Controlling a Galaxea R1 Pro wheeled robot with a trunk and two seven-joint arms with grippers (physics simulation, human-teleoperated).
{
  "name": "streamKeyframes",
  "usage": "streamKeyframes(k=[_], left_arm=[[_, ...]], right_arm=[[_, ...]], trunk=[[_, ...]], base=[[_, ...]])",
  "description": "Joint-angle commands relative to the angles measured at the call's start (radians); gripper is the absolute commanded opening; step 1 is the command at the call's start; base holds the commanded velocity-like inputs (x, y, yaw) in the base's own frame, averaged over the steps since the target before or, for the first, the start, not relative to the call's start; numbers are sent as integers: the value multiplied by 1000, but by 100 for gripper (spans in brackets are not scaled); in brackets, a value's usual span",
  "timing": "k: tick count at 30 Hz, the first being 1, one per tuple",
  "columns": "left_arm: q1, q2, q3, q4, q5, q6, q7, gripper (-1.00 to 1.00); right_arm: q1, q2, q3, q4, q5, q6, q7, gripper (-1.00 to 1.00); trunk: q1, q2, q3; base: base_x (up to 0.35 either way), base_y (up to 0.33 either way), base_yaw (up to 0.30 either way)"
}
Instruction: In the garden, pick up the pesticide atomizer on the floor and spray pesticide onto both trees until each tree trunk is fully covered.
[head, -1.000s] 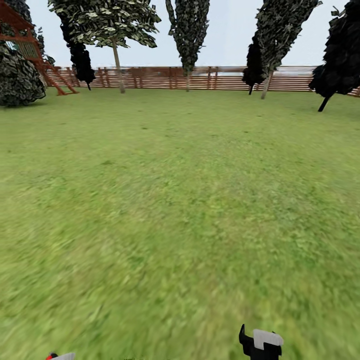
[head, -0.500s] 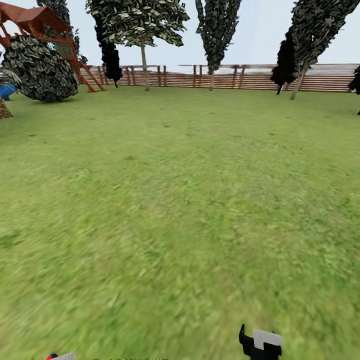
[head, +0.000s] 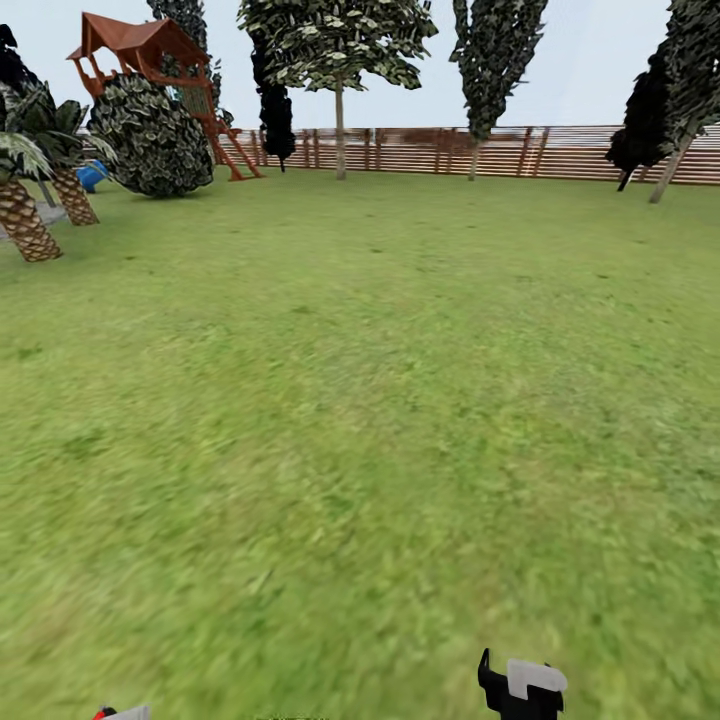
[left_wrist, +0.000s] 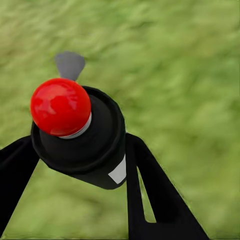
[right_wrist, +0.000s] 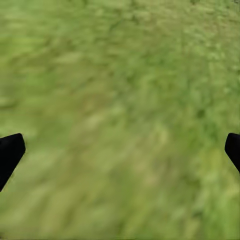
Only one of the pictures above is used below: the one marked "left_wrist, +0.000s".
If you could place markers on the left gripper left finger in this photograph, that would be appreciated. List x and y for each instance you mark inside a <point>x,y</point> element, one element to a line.
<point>17,163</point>

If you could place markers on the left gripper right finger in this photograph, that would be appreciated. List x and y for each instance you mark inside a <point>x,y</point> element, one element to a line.
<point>174,220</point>

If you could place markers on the pesticide atomizer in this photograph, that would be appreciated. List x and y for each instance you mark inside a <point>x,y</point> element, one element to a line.
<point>78,130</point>

